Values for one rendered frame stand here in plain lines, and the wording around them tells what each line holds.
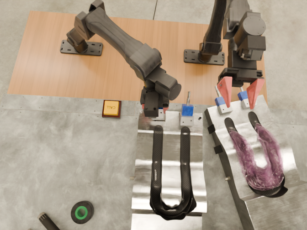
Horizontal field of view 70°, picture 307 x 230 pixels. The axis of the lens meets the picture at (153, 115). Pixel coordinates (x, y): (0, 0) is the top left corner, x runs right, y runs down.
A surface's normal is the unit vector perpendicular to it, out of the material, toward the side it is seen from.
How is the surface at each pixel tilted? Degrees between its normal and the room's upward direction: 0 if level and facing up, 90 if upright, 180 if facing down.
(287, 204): 0
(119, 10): 0
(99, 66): 0
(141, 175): 28
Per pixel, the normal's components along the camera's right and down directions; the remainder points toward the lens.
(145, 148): 0.03, -0.23
